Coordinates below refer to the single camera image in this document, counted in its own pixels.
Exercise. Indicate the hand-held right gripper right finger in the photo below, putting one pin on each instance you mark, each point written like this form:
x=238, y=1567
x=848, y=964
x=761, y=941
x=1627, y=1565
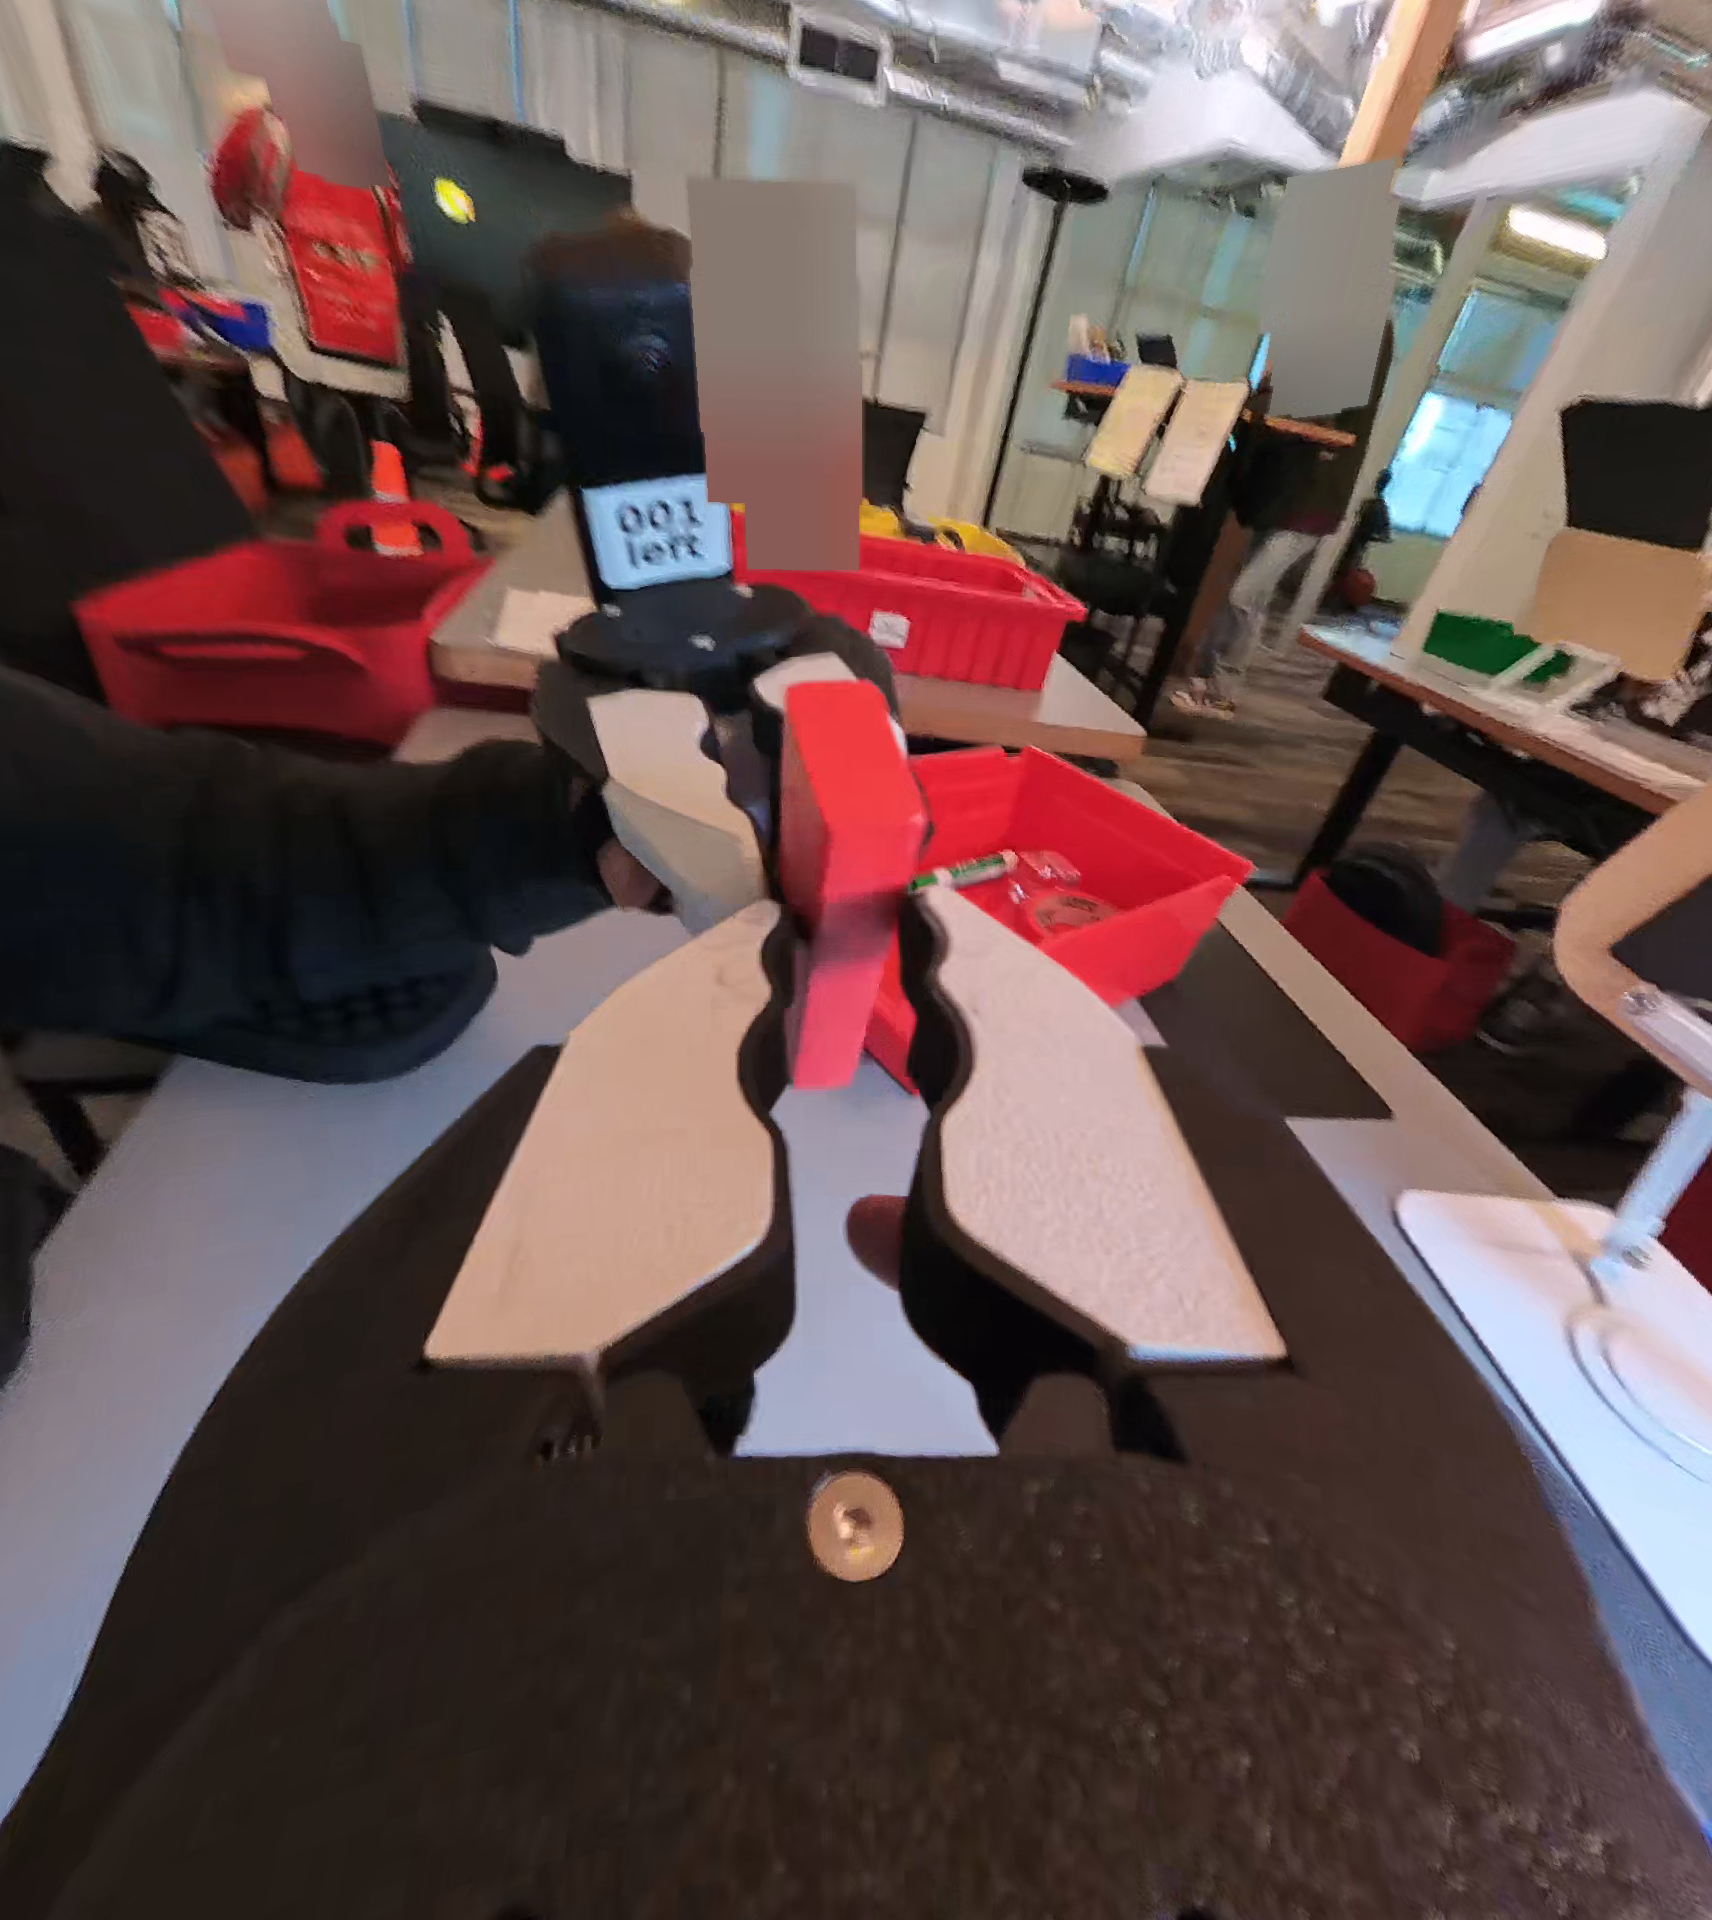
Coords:
x=1096, y=1201

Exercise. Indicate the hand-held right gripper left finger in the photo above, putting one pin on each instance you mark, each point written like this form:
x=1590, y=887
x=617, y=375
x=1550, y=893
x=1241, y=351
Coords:
x=617, y=1201

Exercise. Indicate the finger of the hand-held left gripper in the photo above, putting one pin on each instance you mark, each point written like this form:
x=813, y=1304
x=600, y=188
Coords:
x=810, y=668
x=676, y=811

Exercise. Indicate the red plastic block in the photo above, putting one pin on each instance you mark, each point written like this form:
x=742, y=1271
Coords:
x=848, y=841

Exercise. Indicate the red storage bin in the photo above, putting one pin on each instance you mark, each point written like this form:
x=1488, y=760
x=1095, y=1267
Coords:
x=961, y=622
x=1140, y=841

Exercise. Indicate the person's left forearm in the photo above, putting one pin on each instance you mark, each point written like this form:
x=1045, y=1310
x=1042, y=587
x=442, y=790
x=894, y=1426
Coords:
x=196, y=824

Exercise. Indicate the person's left hand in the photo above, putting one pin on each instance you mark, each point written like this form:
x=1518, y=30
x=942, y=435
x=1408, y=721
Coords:
x=631, y=878

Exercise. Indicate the white paper sheet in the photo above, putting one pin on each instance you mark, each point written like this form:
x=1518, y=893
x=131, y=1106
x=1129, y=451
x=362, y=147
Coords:
x=541, y=621

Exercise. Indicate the yellow storage bin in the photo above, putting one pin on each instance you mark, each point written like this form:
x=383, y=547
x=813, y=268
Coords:
x=946, y=532

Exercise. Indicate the grey side table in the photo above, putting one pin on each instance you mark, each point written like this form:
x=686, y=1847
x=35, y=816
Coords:
x=1021, y=712

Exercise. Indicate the green marker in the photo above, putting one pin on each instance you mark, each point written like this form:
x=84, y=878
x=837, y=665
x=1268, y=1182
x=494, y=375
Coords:
x=964, y=871

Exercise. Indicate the small clear plastic box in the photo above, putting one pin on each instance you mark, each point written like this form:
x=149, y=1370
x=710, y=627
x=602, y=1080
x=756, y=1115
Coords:
x=1046, y=866

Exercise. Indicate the black textured armrest pad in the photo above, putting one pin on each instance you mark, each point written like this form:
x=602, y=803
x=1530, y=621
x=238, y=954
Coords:
x=360, y=1021

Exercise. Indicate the orange traffic cone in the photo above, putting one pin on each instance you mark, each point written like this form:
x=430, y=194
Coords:
x=391, y=469

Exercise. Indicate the red floor basket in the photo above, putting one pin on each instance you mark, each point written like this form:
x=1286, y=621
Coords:
x=1411, y=961

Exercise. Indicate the paper sheet board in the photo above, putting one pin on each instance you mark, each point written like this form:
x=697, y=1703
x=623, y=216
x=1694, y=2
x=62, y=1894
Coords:
x=1134, y=421
x=1198, y=443

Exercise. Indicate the red plastic tote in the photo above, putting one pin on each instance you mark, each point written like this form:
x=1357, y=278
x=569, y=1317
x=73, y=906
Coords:
x=256, y=645

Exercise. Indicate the black display screen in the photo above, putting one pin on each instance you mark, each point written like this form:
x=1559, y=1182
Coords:
x=526, y=210

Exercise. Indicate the black floor lamp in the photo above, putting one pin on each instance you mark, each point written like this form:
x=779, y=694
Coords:
x=1045, y=188

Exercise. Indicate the large black board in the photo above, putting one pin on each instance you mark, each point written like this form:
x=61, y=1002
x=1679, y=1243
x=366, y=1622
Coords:
x=61, y=421

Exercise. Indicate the black board book stand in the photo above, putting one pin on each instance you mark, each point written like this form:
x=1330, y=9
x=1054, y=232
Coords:
x=1644, y=481
x=1696, y=930

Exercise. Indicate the green storage bin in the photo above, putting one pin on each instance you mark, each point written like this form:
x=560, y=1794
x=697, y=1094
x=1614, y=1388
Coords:
x=1479, y=642

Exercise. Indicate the silver ventilation duct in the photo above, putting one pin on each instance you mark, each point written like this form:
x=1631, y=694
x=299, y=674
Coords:
x=1096, y=60

